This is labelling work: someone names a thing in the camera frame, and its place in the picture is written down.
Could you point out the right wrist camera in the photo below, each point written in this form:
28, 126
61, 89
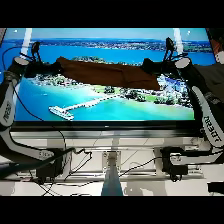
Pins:
169, 44

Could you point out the silver frame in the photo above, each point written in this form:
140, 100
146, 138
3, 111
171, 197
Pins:
113, 173

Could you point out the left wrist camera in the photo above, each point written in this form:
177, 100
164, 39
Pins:
35, 47

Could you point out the dark grey garment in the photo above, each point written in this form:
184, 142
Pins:
213, 76

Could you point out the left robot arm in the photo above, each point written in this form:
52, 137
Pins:
7, 110

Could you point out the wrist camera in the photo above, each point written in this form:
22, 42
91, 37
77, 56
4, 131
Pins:
35, 47
169, 44

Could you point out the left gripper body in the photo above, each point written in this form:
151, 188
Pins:
40, 70

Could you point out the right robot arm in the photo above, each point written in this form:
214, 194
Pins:
208, 120

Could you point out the brown pants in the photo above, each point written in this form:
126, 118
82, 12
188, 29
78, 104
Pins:
106, 75

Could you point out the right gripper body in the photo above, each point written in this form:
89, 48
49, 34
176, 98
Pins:
156, 67

